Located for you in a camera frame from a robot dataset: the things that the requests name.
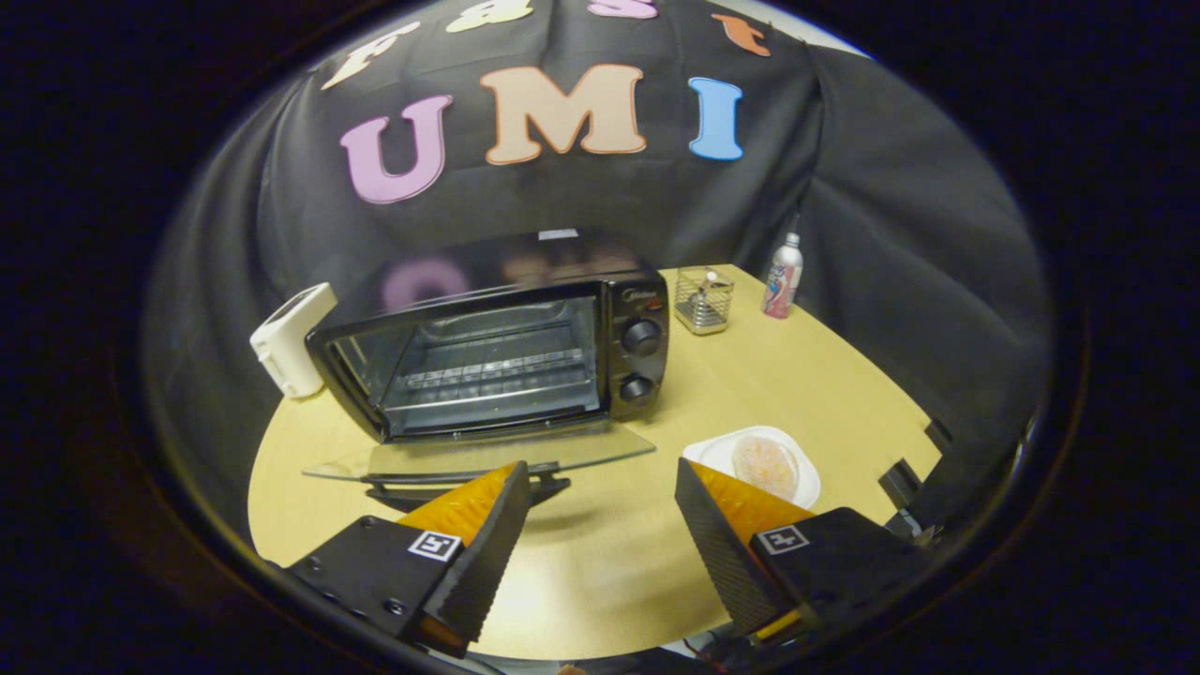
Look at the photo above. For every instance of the black table edge block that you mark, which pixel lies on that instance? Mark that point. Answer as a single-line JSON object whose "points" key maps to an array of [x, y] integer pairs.
{"points": [[937, 434], [900, 483]]}

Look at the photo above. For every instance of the silver pink spray bottle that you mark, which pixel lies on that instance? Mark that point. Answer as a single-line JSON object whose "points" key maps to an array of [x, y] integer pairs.
{"points": [[783, 281]]}

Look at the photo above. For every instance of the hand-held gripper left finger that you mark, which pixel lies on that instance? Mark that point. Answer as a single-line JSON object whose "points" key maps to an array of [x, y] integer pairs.
{"points": [[483, 553]]}

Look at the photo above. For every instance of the sugared round bun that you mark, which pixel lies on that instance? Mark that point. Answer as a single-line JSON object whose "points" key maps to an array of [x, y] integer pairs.
{"points": [[764, 466]]}

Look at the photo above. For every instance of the white bread toaster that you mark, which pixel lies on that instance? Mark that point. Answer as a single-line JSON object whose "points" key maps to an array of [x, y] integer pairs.
{"points": [[291, 342]]}

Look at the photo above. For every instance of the white square plate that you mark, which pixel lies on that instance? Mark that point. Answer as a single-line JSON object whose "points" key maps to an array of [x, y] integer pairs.
{"points": [[714, 455]]}

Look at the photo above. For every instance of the black toaster oven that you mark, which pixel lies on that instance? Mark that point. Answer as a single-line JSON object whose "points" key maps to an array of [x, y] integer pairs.
{"points": [[525, 272]]}

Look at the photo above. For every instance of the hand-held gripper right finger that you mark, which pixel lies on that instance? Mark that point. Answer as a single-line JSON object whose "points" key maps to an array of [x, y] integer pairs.
{"points": [[717, 553]]}

